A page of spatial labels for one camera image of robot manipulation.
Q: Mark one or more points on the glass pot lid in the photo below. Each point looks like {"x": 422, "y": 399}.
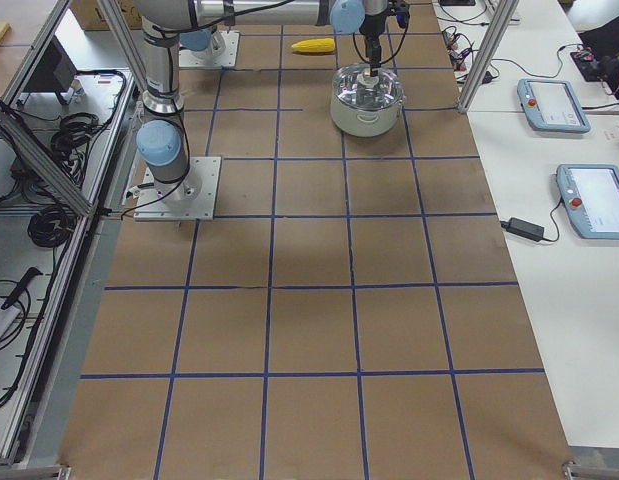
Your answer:
{"x": 356, "y": 87}

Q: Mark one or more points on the teach pendant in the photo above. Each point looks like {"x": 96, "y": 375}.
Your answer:
{"x": 552, "y": 106}
{"x": 591, "y": 196}

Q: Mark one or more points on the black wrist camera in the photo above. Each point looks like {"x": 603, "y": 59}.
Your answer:
{"x": 400, "y": 10}

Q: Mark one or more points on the black power adapter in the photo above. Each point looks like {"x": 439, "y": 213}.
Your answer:
{"x": 524, "y": 229}

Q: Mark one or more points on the far teach pendant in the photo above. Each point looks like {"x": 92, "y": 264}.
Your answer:
{"x": 552, "y": 106}

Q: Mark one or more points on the aluminium frame post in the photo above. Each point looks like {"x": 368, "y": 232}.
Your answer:
{"x": 489, "y": 44}

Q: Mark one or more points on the near teach pendant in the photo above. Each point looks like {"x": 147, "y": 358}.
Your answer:
{"x": 591, "y": 196}

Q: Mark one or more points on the brown paper table mat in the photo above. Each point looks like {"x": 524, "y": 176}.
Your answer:
{"x": 351, "y": 312}

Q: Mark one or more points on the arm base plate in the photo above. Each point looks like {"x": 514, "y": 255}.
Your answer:
{"x": 228, "y": 59}
{"x": 194, "y": 199}

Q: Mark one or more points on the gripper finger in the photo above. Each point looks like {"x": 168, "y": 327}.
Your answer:
{"x": 376, "y": 55}
{"x": 370, "y": 54}

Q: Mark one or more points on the yellow corn cob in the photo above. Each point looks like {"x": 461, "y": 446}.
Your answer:
{"x": 314, "y": 46}

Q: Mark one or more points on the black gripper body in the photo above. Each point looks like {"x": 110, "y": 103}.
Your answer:
{"x": 373, "y": 26}

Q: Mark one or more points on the pale green cooking pot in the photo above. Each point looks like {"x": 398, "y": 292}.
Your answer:
{"x": 362, "y": 123}

